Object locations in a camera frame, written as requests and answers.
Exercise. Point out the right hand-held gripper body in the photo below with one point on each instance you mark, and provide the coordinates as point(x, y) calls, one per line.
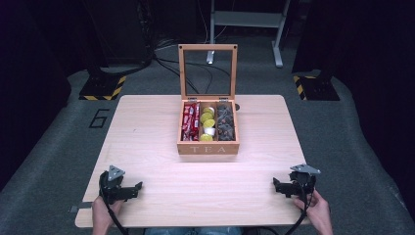
point(301, 182)

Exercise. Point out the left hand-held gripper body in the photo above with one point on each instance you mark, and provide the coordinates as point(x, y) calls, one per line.
point(112, 191)

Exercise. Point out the person's left hand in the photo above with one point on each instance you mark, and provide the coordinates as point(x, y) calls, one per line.
point(101, 213)

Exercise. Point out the person's right hand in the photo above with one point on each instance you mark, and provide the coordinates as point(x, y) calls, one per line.
point(318, 210)

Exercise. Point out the grey tape strip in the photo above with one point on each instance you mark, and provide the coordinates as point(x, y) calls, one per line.
point(81, 206)

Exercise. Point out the person's blue jeans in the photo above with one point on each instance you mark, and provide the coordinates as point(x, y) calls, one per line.
point(192, 231)

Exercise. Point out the wooden box with window lid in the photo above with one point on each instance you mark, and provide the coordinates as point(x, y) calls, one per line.
point(208, 149)

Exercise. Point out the pile of dark tea bags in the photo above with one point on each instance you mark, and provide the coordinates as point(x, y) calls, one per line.
point(225, 123)

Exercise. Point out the stack of red packets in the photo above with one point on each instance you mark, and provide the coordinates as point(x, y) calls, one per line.
point(190, 122)

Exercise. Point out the yellow lid capsule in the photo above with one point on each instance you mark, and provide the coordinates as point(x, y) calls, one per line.
point(206, 137)
point(206, 117)
point(209, 123)
point(209, 110)

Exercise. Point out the white capsule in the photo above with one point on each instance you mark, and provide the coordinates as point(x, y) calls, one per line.
point(209, 131)

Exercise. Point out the black stand with striped base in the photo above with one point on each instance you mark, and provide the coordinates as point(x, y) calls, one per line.
point(318, 88)
point(102, 87)

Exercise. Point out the white metal stand frame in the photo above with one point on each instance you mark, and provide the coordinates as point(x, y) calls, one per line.
point(248, 19)

